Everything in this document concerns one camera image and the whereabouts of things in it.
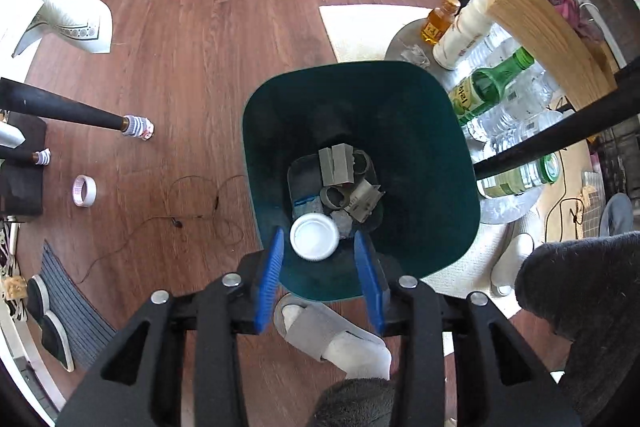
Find person's right leg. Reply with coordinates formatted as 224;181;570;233
515;232;640;427

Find white plastic bottle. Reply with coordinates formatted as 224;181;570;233
432;0;493;71

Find folded grey cardboard piece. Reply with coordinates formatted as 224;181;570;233
319;143;357;186

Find white decorated panel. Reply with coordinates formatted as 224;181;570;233
0;0;113;58

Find dark green slipper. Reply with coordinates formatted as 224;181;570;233
26;276;51;318
39;311;76;373

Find thin tape core ring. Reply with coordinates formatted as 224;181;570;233
320;184;353;210

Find clear green-capped plastic bottle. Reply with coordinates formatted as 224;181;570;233
475;152;565;200

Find green glass bottle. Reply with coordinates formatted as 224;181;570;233
447;47;536;128

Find person's leg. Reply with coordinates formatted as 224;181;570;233
307;377;396;427
515;232;640;427

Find blue and white wrapper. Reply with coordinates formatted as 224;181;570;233
292;193;326;220

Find crumpled grey wrapper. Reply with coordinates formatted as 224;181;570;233
332;209;354;240

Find folded ridged cardboard piece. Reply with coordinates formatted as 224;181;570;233
345;179;386;224

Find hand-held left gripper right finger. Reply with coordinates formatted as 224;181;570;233
353;231;583;427

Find dark tape core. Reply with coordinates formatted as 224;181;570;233
352;151;374;178

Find blue-grey striped floor mat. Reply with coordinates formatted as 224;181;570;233
37;239;118;370

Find crumpled clear wrapper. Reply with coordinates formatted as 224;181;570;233
400;46;431;68

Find white tape roll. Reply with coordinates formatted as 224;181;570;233
72;175;99;208

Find dark green plastic bin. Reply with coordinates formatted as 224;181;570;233
241;60;482;303

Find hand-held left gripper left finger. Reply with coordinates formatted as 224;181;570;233
56;227;286;427

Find clear plastic water bottles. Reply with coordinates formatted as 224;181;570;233
385;18;547;226

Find black chair leg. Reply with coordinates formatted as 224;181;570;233
0;77;126;134
0;147;38;165

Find grey slipper with white sock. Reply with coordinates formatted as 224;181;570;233
281;304;393;380

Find amber glass bottle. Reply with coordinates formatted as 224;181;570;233
421;0;462;46

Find thin black floor cable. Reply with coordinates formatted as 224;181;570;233
75;176;251;286

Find round white plastic lid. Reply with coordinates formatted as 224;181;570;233
290;213;341;262

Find person's left leg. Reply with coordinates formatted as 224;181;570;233
307;377;396;427

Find beige patterned bag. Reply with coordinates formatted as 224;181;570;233
0;276;28;322

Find blue-grey rounded object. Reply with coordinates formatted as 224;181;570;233
599;193;634;238

